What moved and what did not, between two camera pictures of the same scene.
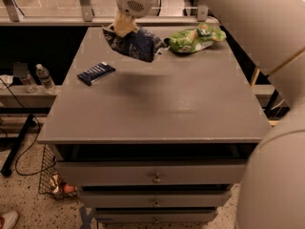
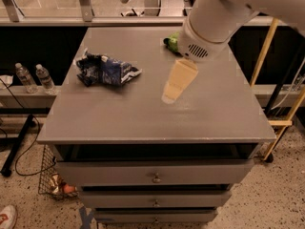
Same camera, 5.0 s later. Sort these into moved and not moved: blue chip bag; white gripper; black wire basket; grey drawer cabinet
Moved: white gripper; blue chip bag
Not moved: grey drawer cabinet; black wire basket
